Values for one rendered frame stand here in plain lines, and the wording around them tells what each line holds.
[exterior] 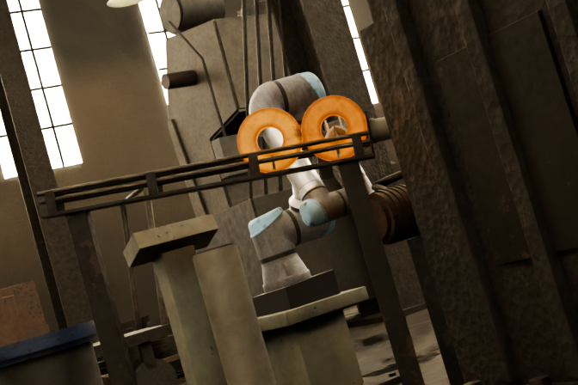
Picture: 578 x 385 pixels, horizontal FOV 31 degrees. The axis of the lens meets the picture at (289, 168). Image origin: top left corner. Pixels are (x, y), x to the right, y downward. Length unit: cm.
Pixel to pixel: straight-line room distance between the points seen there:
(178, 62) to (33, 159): 247
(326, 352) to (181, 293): 55
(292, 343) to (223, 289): 49
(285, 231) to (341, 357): 41
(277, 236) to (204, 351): 50
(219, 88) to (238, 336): 557
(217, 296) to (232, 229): 320
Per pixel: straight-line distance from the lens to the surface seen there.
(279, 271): 315
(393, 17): 217
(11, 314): 441
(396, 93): 224
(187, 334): 281
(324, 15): 582
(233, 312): 267
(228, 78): 803
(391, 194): 245
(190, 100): 851
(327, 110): 248
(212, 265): 267
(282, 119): 249
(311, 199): 281
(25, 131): 1057
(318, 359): 312
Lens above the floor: 42
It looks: 5 degrees up
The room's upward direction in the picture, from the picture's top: 16 degrees counter-clockwise
